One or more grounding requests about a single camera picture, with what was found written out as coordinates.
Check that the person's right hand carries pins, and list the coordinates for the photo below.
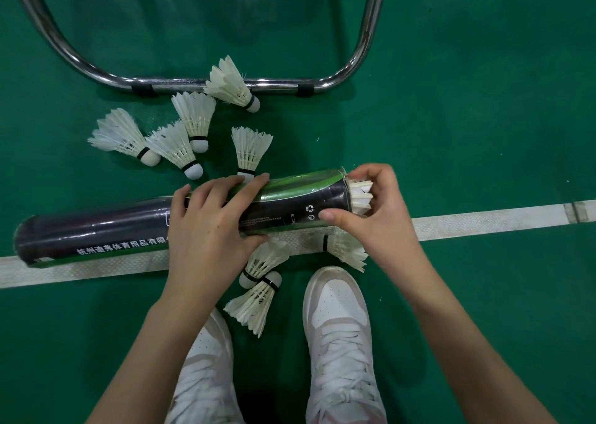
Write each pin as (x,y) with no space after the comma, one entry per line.
(391,237)

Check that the person's left hand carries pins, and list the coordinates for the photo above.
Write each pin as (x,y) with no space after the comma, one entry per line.
(205,247)

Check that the single feather shuttlecock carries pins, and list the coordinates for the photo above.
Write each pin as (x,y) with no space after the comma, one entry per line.
(361,198)

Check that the green tube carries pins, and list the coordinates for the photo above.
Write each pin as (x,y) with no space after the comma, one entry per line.
(93,233)

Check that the black chair with chrome frame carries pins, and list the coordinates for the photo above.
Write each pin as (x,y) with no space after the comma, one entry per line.
(186,85)

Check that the pile of white shuttlecocks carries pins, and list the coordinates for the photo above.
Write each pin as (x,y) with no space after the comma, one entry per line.
(228,84)

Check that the person's right forearm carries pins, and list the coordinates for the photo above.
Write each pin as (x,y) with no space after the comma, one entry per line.
(475,368)

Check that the person's left forearm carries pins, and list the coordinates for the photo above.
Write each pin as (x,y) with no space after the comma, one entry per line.
(149,372)

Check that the person's right shoe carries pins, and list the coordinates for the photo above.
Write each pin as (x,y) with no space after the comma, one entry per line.
(340,326)

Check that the person's shoe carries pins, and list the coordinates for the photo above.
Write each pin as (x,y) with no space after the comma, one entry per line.
(205,382)
(340,326)

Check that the person's left shoe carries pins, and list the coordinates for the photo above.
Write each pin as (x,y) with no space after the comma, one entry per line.
(205,382)

